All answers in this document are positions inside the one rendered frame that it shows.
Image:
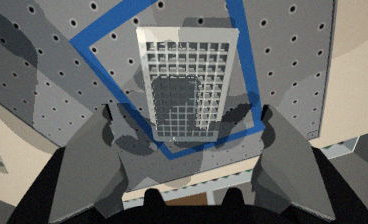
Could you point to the blue tape outline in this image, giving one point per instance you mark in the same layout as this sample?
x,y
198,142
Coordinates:
x,y
125,10

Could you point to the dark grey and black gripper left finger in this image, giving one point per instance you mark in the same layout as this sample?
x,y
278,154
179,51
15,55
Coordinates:
x,y
82,183

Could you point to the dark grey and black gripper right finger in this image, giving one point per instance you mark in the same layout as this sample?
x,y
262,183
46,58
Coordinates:
x,y
296,180

